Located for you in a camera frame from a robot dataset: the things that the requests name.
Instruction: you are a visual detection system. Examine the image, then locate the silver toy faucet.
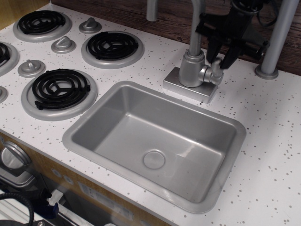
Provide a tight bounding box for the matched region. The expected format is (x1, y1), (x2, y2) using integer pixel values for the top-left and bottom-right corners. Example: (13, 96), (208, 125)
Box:
(163, 0), (222, 104)

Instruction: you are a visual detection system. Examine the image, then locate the black cable lower left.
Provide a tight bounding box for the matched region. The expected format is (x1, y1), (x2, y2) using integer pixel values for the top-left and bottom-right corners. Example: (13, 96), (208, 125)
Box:
(0, 192), (33, 224)

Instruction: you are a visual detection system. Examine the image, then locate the silver stove knob left edge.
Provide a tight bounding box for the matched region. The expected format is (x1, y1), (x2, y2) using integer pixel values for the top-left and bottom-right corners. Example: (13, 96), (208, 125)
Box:
(0, 86), (8, 103)

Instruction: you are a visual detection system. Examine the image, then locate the silver stove knob front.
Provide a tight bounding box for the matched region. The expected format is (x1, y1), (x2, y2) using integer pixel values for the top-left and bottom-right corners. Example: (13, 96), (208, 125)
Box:
(18, 60), (46, 78)

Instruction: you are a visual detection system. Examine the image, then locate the silver stove knob back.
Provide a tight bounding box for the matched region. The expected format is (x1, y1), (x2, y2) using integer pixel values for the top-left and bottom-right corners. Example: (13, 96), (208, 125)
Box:
(79, 17), (102, 34)

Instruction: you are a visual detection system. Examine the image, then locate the silver faucet lever handle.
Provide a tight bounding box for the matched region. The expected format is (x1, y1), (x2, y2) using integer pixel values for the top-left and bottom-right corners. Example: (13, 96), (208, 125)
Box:
(211, 57), (224, 85)

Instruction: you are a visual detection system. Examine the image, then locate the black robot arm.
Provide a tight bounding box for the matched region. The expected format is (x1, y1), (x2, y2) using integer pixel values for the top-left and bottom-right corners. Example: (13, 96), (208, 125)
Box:
(196, 0), (269, 69)

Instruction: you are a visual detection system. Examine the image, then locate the left edge black burner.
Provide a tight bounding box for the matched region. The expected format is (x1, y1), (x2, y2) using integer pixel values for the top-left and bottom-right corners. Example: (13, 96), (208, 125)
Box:
(0, 42), (19, 76)

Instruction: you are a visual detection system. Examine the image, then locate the front right black burner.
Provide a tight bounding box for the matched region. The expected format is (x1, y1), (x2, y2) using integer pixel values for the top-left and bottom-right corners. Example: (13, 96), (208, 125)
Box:
(21, 69), (98, 121)

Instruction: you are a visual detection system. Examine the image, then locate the back right black burner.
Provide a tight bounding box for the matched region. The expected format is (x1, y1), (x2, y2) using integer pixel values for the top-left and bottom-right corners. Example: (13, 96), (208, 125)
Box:
(81, 31), (144, 69)

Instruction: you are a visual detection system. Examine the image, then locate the back left black burner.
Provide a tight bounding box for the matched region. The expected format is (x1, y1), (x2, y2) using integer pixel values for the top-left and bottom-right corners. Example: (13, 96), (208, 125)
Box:
(13, 10), (72, 43)

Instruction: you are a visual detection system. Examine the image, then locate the grey toy sink basin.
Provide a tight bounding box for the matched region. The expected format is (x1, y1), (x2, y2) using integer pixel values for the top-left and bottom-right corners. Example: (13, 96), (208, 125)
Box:
(63, 81), (246, 214)

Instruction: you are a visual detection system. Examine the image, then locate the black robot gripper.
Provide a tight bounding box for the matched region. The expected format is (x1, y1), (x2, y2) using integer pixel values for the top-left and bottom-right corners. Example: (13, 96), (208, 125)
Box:
(196, 4), (269, 69)

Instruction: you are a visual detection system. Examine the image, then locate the silver stove knob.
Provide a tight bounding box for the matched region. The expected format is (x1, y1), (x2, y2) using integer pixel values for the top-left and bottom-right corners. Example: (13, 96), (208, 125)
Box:
(51, 36), (76, 54)
(18, 60), (46, 78)
(79, 17), (102, 34)

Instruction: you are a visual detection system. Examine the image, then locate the silver oven dial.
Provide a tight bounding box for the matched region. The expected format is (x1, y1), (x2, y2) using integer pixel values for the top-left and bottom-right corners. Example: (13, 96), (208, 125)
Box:
(0, 141), (31, 177)

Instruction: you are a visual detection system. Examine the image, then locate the grey support pole with base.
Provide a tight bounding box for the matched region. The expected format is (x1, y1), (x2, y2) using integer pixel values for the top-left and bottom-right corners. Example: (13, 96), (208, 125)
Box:
(255, 0), (299, 80)

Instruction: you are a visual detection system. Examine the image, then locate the silver stove knob middle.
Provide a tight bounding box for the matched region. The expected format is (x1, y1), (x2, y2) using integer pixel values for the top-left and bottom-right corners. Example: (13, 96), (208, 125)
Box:
(51, 36), (76, 54)

